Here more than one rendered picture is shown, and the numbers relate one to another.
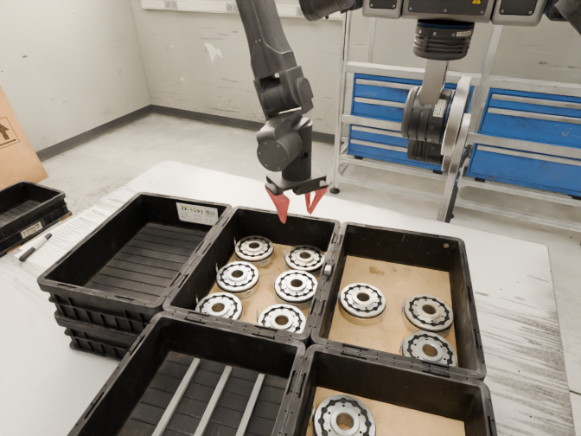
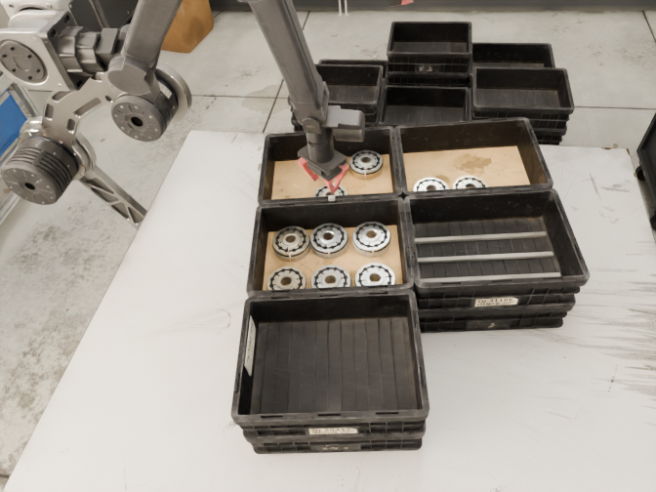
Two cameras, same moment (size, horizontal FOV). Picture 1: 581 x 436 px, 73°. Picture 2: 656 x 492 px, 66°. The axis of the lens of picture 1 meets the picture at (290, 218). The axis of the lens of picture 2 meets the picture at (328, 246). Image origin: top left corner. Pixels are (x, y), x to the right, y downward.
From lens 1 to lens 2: 1.26 m
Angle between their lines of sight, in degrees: 69
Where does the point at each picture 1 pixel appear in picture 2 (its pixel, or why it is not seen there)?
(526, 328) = not seen: hidden behind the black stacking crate
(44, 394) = (468, 436)
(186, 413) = (458, 272)
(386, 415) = (411, 182)
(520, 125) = not seen: outside the picture
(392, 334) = (349, 184)
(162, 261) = (318, 369)
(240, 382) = (423, 252)
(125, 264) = (333, 406)
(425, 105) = (157, 97)
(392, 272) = (285, 190)
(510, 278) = (237, 151)
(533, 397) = not seen: hidden behind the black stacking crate
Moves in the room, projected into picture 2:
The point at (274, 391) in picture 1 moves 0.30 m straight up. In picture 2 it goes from (420, 233) to (428, 150)
